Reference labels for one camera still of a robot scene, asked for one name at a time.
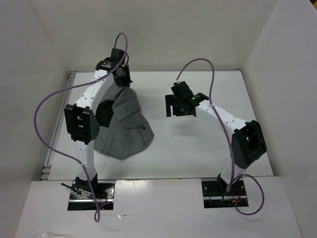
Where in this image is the grey pleated skirt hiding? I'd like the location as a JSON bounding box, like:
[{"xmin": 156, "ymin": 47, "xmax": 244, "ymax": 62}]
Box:
[{"xmin": 94, "ymin": 83, "xmax": 154, "ymax": 160}]

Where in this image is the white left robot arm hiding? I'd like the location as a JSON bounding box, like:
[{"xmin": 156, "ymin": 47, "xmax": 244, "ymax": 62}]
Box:
[{"xmin": 64, "ymin": 58, "xmax": 131, "ymax": 198}]

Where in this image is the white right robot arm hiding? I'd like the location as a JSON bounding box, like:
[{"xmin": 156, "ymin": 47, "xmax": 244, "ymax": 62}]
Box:
[{"xmin": 165, "ymin": 93, "xmax": 267, "ymax": 195}]

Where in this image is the white crumpled cloth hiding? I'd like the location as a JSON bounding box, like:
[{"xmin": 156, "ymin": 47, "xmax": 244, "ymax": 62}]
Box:
[{"xmin": 35, "ymin": 231, "xmax": 73, "ymax": 238}]

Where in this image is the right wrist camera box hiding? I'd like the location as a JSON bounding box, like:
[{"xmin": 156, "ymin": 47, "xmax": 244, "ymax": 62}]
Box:
[{"xmin": 171, "ymin": 81, "xmax": 194, "ymax": 102}]

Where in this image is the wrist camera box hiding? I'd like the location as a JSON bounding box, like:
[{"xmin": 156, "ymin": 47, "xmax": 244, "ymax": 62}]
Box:
[
  {"xmin": 171, "ymin": 81, "xmax": 194, "ymax": 102},
  {"xmin": 110, "ymin": 48, "xmax": 124, "ymax": 62}
]

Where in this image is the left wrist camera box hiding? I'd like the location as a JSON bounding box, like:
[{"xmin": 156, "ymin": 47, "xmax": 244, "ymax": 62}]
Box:
[{"xmin": 110, "ymin": 48, "xmax": 124, "ymax": 62}]

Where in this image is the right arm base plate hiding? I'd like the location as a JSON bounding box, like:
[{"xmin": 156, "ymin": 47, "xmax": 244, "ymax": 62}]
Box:
[{"xmin": 201, "ymin": 178, "xmax": 249, "ymax": 209}]

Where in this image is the aluminium table edge rail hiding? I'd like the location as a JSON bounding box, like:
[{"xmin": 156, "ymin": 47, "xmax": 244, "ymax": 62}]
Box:
[{"xmin": 39, "ymin": 71, "xmax": 77, "ymax": 181}]

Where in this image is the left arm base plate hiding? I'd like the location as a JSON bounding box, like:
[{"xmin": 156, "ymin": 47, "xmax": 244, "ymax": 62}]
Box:
[{"xmin": 62, "ymin": 180, "xmax": 115, "ymax": 211}]

